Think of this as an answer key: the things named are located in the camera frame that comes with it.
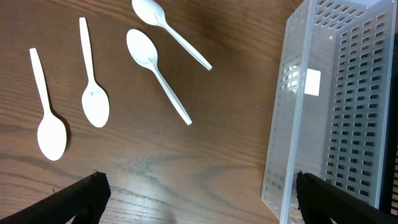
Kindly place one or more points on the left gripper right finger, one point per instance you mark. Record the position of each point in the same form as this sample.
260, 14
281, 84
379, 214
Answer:
321, 202

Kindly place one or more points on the clear plastic perforated basket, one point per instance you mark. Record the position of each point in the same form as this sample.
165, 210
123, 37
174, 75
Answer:
331, 103

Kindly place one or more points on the white spoon top left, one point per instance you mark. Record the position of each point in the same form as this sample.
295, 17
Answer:
153, 14

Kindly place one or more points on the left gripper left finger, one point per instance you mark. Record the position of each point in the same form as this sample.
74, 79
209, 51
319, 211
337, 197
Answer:
82, 202

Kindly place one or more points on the white spoon far left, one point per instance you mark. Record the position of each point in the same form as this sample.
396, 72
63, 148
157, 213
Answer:
51, 133

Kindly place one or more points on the black plastic perforated basket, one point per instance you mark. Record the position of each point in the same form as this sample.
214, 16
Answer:
388, 200

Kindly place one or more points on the white spoon middle left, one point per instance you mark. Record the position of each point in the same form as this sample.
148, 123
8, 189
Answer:
144, 52

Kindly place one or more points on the white spoon upright left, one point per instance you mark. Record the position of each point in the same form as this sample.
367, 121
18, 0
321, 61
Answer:
94, 100

